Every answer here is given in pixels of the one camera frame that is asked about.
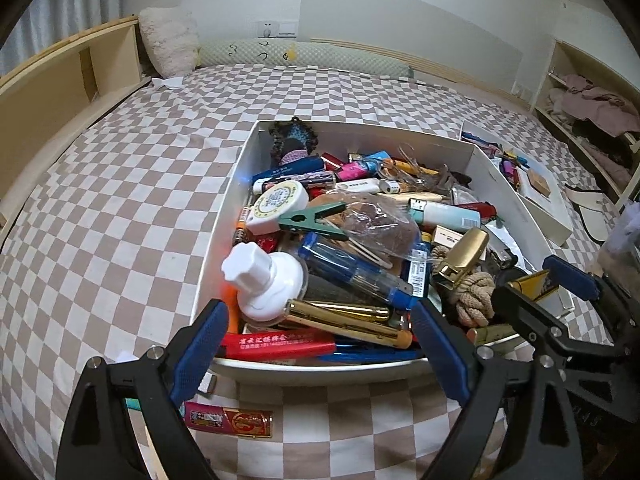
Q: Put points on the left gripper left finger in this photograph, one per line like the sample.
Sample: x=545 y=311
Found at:
x=98 y=440

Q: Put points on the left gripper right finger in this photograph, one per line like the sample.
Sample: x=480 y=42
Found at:
x=542 y=440

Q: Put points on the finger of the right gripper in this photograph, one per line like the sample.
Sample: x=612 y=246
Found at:
x=549 y=336
x=608 y=298

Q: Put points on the round white tin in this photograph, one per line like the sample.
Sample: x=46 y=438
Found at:
x=283 y=198

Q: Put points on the shallow white box lid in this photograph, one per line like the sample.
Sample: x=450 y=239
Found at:
x=551 y=213

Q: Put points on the small wooden block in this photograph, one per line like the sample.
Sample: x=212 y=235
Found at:
x=538 y=183

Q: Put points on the blue transparent lighter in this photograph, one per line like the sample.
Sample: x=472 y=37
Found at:
x=339 y=266

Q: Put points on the gold metal tube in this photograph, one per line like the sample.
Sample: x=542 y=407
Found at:
x=341 y=324

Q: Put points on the clear plastic bag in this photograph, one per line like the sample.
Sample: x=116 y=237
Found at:
x=374 y=221

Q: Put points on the pink gold lighter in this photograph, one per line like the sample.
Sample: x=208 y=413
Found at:
x=229 y=421

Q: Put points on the checkered bed sheet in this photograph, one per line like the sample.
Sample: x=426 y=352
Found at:
x=105 y=257

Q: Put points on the wooden clothes shelf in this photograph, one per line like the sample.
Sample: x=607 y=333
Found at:
x=594 y=110

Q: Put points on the red printed lighter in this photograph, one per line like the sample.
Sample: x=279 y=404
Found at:
x=277 y=346

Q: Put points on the large white shoe box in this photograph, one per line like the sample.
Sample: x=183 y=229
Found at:
x=340 y=139

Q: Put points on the green clothes peg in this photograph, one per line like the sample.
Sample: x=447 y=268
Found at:
x=313 y=220

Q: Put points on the white cap bottle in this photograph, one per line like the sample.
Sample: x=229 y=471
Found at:
x=265 y=283

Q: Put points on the long green bolster pillow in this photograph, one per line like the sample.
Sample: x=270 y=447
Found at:
x=286 y=52

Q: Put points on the white fluffy pillow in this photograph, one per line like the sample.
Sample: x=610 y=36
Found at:
x=170 y=38

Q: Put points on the grey window curtain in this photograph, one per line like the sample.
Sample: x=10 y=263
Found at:
x=46 y=22

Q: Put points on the beige rope knot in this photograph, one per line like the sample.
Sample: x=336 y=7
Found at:
x=458 y=279

